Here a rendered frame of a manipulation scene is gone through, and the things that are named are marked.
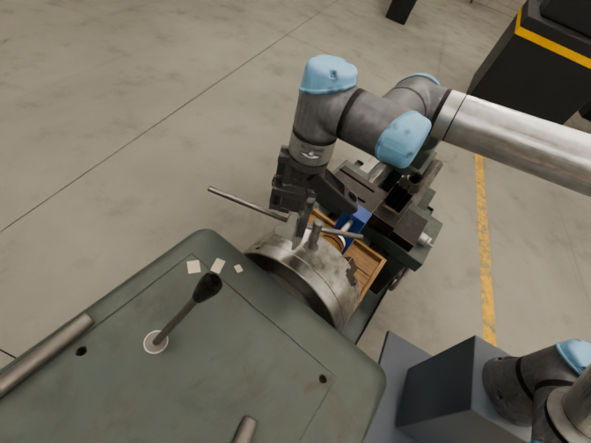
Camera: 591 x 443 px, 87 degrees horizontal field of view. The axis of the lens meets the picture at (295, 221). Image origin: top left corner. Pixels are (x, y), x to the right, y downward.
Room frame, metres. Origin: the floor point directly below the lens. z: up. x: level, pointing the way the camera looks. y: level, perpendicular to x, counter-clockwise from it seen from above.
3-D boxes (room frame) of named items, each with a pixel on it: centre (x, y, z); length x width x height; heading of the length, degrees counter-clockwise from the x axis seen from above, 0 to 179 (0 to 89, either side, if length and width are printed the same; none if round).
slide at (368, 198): (1.01, -0.28, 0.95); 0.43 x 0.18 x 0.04; 71
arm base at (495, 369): (0.38, -0.65, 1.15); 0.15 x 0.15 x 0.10
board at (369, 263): (0.71, -0.16, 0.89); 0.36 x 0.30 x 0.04; 71
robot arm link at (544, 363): (0.37, -0.65, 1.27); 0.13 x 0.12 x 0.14; 163
